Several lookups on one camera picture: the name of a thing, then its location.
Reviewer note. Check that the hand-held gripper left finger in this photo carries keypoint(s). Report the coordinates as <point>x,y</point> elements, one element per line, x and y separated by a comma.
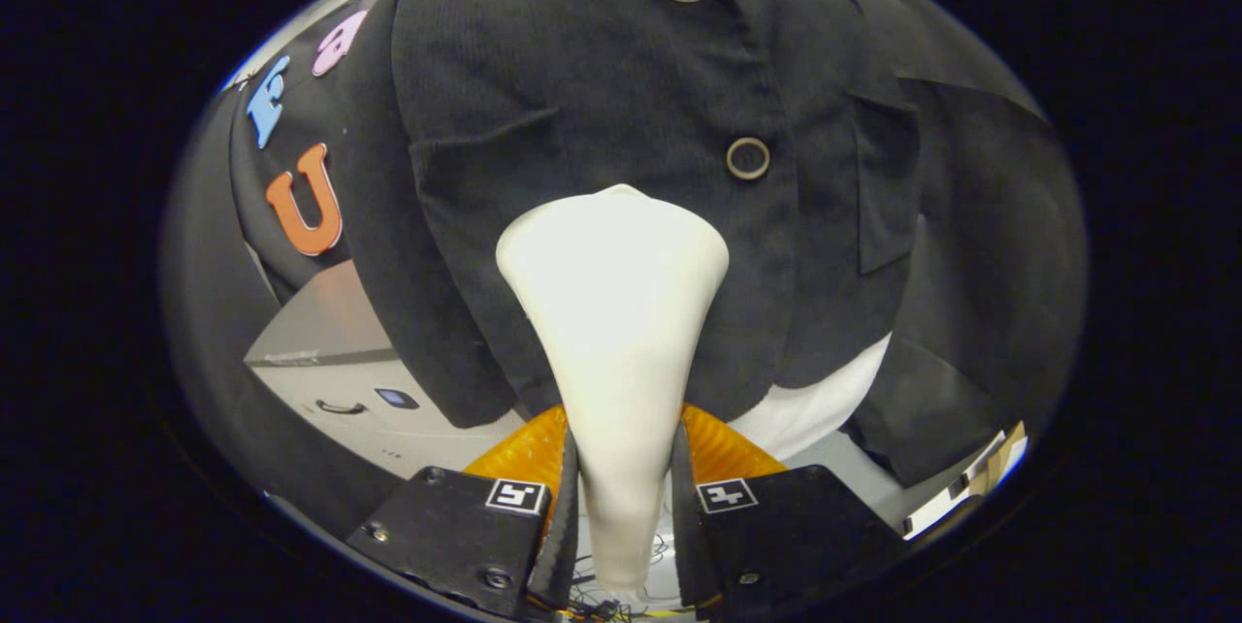
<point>456,531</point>

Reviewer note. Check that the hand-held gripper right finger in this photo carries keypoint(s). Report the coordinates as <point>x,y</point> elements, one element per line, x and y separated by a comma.
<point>786,536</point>

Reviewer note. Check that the black button jacket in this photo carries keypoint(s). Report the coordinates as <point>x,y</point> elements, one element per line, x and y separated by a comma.
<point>582,70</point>

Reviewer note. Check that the white mannequin torso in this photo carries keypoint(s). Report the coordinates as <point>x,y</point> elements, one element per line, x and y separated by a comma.
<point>815,405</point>

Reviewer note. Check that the cardboard box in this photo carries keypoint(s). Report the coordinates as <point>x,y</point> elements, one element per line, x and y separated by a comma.
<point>995,463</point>

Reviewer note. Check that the grey drawer cabinet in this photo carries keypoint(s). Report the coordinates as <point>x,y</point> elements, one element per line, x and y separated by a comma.
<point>320,322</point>

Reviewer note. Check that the black backdrop cloth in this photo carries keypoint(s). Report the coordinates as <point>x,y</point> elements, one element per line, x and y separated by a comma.
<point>213,312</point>

